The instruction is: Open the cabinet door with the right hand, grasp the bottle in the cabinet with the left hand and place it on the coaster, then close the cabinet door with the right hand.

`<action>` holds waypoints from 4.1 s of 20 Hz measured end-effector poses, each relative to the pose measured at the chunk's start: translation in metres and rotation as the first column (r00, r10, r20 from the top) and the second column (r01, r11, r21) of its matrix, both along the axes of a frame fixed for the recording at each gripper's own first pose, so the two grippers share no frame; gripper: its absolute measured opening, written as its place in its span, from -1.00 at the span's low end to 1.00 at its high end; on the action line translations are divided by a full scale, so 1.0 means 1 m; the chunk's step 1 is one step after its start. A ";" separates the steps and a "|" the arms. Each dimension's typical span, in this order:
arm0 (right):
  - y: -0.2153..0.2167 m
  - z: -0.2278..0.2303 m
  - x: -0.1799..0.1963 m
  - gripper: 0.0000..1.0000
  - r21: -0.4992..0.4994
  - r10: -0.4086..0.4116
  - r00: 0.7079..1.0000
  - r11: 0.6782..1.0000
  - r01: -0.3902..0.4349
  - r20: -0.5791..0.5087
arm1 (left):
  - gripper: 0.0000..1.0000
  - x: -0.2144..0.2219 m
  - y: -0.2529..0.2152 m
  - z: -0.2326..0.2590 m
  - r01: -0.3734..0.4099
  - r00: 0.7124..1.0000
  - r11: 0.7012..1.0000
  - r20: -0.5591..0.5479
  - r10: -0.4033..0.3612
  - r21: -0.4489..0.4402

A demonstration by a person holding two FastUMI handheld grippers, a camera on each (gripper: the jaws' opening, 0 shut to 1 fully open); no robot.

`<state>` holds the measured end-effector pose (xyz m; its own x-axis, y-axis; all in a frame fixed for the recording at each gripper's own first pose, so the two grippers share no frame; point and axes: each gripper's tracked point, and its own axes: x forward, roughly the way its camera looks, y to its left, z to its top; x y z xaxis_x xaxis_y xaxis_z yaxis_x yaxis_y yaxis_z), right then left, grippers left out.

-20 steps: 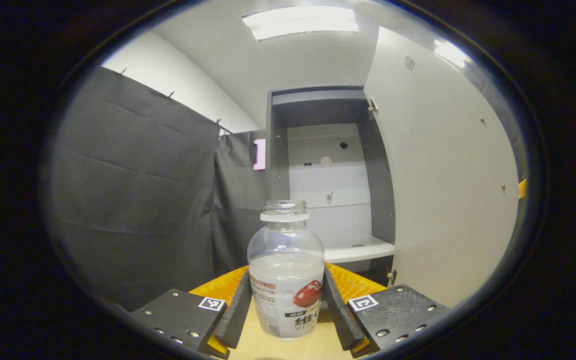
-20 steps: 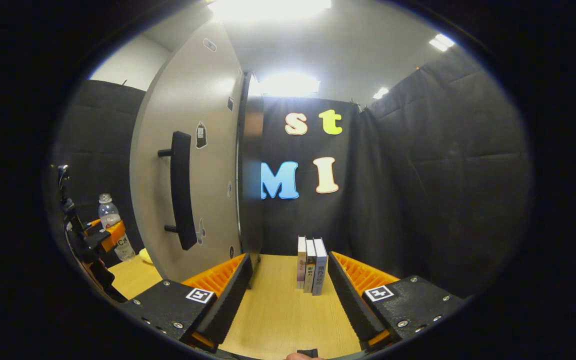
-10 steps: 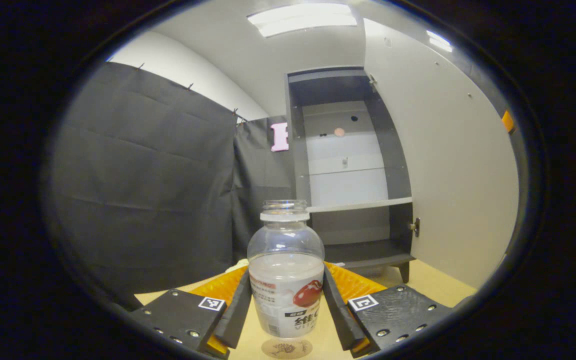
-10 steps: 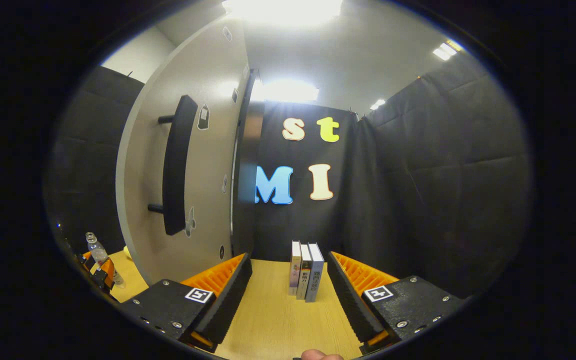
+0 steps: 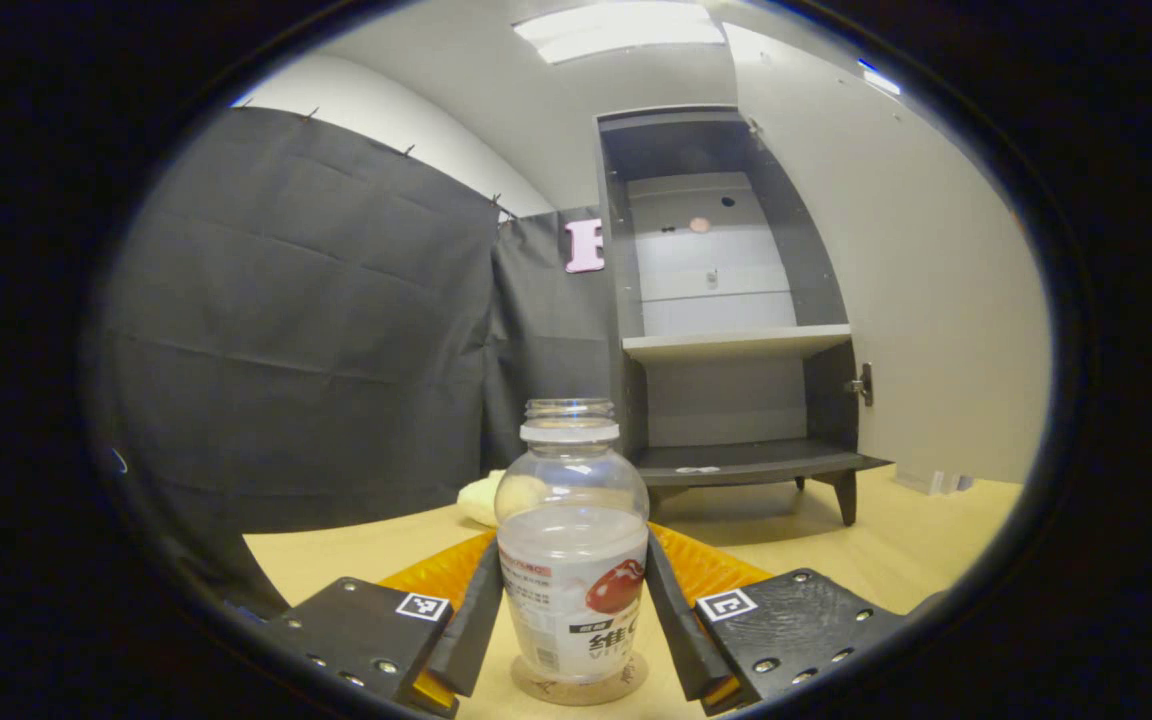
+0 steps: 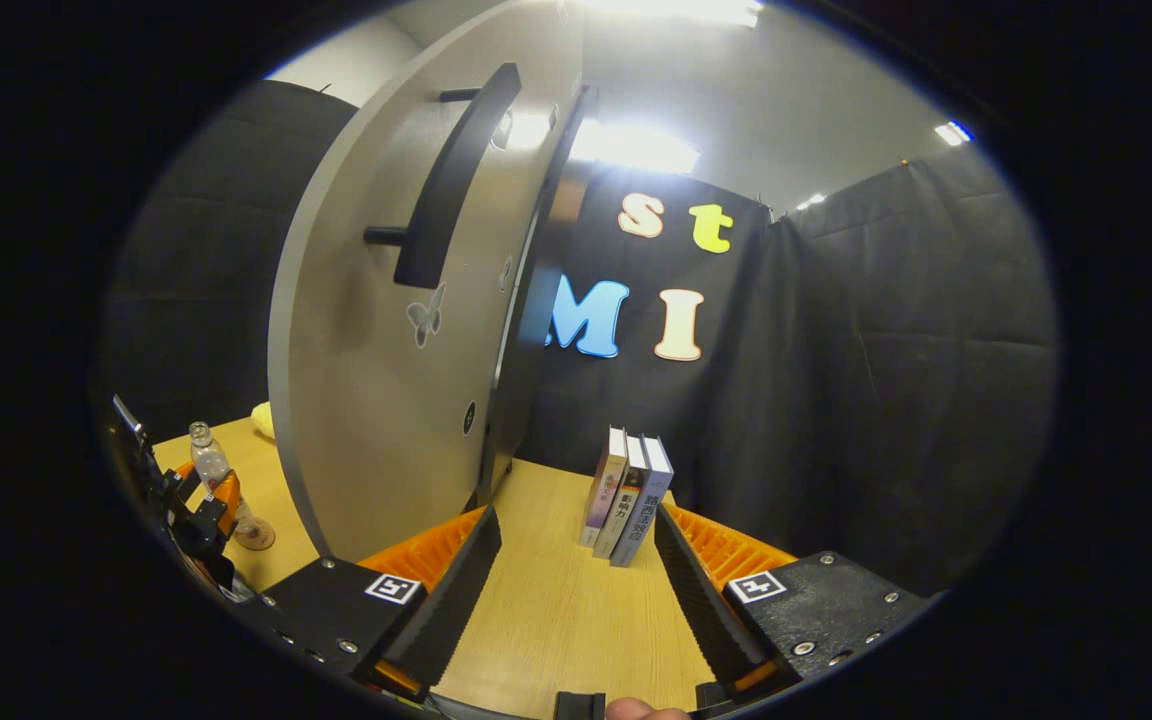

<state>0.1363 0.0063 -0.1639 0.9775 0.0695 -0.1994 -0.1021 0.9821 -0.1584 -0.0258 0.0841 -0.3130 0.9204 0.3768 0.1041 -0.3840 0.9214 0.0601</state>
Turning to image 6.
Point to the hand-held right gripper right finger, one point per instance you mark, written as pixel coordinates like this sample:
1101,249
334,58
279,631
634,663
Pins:
701,605

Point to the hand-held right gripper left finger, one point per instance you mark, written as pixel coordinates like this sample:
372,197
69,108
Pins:
456,600

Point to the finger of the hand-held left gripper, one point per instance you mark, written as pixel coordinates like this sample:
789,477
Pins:
211,525
184,472

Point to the clear plastic bottle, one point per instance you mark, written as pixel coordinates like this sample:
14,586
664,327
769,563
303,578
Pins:
208,462

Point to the brown round coaster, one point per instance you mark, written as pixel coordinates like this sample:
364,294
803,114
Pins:
261,540

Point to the beige cabinet door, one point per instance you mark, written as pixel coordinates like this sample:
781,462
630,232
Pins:
356,400

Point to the pale yellow object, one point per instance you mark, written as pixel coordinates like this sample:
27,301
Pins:
264,420

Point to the blue grey spine book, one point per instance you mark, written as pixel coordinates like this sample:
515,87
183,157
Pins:
648,510

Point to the pink cover book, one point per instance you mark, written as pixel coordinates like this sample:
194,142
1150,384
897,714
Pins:
604,490

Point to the black backdrop cloth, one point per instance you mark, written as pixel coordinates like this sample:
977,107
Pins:
886,350

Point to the ceiling light panel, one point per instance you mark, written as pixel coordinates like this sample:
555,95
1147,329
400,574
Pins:
953,132
811,201
671,10
626,148

